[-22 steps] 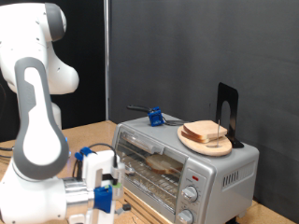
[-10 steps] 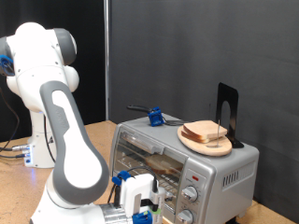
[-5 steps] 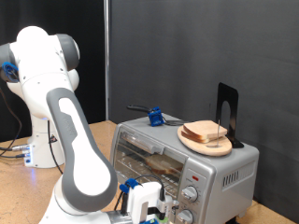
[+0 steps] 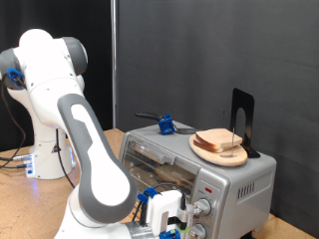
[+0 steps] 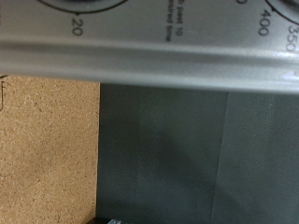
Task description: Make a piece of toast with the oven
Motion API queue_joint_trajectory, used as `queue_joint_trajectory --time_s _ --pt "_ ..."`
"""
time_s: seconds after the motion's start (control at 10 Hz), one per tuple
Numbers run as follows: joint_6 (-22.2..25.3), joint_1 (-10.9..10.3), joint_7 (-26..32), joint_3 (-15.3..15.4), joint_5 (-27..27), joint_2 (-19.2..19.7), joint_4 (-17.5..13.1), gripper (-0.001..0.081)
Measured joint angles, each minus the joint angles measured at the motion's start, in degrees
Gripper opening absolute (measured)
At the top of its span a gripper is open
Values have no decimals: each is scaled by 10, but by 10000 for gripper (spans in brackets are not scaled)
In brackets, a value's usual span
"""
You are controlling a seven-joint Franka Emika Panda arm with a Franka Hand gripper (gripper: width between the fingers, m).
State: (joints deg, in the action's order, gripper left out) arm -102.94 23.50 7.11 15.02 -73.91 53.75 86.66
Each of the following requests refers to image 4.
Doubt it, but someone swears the round wooden plate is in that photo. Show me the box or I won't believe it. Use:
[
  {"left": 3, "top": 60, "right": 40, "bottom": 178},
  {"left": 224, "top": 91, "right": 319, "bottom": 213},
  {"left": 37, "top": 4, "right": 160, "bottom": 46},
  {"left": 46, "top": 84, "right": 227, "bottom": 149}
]
[{"left": 188, "top": 133, "right": 249, "bottom": 167}]

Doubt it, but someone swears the black camera cable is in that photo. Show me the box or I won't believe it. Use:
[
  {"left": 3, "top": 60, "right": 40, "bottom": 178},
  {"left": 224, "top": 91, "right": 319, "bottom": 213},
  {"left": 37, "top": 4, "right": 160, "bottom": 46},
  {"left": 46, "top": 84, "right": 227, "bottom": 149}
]
[{"left": 0, "top": 68, "right": 187, "bottom": 223}]

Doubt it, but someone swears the thin metal pin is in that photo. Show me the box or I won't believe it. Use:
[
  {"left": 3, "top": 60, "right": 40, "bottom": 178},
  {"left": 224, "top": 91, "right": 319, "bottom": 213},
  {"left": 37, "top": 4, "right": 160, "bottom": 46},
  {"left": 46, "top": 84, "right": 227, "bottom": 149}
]
[{"left": 230, "top": 127, "right": 236, "bottom": 157}]

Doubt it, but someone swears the black metal bookend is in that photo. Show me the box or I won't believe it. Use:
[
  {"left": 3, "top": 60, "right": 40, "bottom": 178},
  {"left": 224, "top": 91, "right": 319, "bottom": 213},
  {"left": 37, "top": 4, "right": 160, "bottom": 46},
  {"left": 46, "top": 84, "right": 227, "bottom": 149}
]
[{"left": 229, "top": 88, "right": 261, "bottom": 159}]

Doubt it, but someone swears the silver toaster oven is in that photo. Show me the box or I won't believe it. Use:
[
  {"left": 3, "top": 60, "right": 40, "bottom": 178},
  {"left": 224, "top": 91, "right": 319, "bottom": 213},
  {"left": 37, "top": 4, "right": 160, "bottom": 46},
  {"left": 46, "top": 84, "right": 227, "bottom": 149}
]
[{"left": 119, "top": 119, "right": 277, "bottom": 239}]

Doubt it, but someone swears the glass oven door with handle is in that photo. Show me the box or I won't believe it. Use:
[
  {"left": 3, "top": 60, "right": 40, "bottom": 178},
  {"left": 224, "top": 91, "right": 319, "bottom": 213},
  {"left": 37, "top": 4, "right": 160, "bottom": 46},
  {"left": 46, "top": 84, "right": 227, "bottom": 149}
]
[{"left": 120, "top": 132, "right": 202, "bottom": 233}]

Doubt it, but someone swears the black base cable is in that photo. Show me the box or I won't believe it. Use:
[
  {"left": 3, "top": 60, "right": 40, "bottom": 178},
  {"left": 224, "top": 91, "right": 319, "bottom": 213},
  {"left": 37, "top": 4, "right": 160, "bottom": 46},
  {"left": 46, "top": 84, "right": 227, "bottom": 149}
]
[{"left": 0, "top": 162, "right": 28, "bottom": 170}]

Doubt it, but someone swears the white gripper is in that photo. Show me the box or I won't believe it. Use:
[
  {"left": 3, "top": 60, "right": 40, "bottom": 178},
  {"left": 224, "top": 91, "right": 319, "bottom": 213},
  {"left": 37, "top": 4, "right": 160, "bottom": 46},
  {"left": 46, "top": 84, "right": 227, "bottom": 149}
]
[{"left": 146, "top": 189, "right": 195, "bottom": 237}]

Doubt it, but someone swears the vertical metal pole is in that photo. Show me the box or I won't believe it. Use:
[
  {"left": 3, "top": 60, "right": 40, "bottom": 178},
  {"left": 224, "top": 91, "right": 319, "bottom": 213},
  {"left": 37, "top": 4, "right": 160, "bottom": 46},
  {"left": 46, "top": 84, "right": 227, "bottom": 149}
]
[{"left": 111, "top": 0, "right": 118, "bottom": 129}]

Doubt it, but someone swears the wire oven rack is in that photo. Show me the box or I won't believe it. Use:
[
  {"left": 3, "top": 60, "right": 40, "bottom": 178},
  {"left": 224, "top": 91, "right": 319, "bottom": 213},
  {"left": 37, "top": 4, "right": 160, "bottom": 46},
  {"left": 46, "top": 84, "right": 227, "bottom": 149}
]
[{"left": 124, "top": 155, "right": 197, "bottom": 200}]

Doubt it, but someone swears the base cable with metal connector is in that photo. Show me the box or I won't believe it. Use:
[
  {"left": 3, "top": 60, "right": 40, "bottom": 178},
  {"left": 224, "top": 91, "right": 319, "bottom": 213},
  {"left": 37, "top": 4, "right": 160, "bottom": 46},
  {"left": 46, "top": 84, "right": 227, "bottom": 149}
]
[{"left": 0, "top": 152, "right": 33, "bottom": 162}]

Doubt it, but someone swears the silver oven knob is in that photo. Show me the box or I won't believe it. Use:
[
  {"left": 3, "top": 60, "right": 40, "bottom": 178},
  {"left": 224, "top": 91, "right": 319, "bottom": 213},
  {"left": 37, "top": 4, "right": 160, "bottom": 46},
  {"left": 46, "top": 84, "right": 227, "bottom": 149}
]
[
  {"left": 190, "top": 222, "right": 207, "bottom": 239},
  {"left": 193, "top": 197, "right": 212, "bottom": 217}
]

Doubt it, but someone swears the spatula with blue grip block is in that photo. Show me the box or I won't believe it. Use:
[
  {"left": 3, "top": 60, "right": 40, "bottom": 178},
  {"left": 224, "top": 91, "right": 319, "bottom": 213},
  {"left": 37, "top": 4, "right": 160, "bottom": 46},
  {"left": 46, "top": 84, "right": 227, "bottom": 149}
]
[{"left": 135, "top": 112, "right": 202, "bottom": 135}]

